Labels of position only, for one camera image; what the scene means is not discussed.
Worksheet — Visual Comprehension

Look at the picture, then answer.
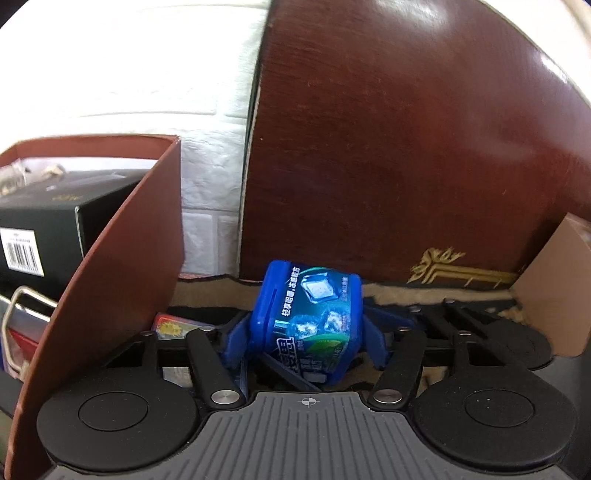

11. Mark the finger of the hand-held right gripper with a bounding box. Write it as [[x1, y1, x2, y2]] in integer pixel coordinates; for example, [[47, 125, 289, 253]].
[[405, 298, 502, 343]]

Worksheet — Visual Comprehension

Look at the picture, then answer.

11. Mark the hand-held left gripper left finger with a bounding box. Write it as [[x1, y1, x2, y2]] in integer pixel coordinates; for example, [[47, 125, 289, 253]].
[[110, 314, 253, 410]]

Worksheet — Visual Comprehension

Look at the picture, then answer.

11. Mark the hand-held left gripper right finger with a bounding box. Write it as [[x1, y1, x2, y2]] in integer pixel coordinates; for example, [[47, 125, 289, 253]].
[[364, 315, 472, 411]]

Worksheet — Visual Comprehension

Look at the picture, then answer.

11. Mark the blue gum container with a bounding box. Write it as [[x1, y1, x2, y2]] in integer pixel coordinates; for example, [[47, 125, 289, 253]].
[[249, 260, 366, 387]]

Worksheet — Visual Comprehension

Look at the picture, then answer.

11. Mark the reddish brown cardboard box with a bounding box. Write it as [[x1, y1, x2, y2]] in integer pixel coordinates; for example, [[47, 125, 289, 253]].
[[0, 134, 186, 480]]

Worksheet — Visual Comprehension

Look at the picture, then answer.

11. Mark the beige black patterned mat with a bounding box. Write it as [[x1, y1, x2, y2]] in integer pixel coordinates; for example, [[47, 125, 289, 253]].
[[168, 273, 525, 391]]

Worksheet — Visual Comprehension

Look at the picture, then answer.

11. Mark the red card box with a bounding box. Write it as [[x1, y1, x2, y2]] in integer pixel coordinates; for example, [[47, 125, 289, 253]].
[[154, 312, 219, 341]]

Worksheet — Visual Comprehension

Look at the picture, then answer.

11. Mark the tan cardboard box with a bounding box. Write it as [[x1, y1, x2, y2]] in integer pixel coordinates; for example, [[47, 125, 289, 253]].
[[507, 212, 591, 359]]

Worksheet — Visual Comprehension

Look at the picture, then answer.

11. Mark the dark brown wooden board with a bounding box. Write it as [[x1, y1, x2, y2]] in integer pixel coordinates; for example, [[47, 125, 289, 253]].
[[237, 0, 591, 291]]

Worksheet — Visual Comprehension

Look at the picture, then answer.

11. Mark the black box with barcode label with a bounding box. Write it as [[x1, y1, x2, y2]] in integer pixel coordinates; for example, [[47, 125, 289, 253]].
[[0, 168, 154, 302]]

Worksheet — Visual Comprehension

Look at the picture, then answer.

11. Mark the clear round plastic item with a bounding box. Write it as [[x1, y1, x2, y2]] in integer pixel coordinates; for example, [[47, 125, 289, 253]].
[[0, 158, 66, 197]]

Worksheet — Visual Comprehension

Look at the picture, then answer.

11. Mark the metal wire handle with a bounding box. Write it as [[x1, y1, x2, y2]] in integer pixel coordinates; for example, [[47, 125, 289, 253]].
[[0, 285, 62, 385]]

